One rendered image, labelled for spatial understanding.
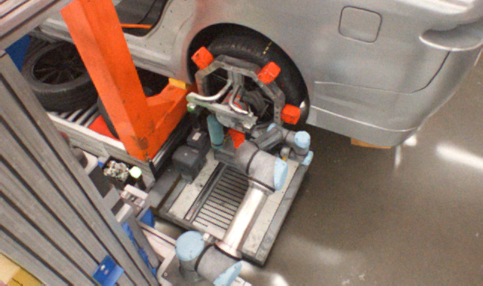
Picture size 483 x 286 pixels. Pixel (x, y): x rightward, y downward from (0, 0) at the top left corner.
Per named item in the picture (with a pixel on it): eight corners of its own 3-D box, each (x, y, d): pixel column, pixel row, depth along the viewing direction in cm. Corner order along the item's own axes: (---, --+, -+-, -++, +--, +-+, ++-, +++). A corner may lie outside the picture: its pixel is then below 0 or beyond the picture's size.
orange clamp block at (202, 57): (214, 57, 214) (204, 45, 211) (207, 66, 209) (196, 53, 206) (208, 62, 219) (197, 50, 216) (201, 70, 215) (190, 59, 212)
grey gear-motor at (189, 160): (226, 149, 295) (222, 120, 268) (198, 192, 271) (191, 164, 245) (206, 142, 301) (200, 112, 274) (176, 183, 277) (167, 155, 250)
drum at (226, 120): (253, 106, 227) (253, 89, 216) (237, 131, 215) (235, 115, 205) (232, 99, 232) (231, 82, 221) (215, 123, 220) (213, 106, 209)
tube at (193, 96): (234, 84, 211) (233, 70, 203) (217, 108, 201) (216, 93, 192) (207, 76, 217) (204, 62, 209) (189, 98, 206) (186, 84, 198)
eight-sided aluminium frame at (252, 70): (283, 138, 236) (287, 72, 194) (278, 146, 232) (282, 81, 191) (207, 112, 254) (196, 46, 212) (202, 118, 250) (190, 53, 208)
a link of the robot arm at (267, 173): (201, 271, 154) (263, 152, 162) (232, 291, 148) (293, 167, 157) (189, 272, 143) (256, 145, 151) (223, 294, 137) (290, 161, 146)
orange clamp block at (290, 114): (285, 111, 219) (299, 116, 216) (279, 121, 214) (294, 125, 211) (285, 103, 213) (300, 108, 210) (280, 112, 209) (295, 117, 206)
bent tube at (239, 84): (267, 95, 205) (267, 81, 197) (251, 120, 194) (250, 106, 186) (238, 86, 211) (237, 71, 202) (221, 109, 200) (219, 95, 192)
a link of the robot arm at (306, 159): (314, 148, 191) (312, 158, 197) (293, 140, 194) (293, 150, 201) (309, 159, 186) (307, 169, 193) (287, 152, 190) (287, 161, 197)
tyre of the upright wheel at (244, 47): (211, 82, 271) (296, 121, 259) (195, 104, 258) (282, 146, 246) (217, 4, 217) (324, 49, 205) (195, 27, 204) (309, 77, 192)
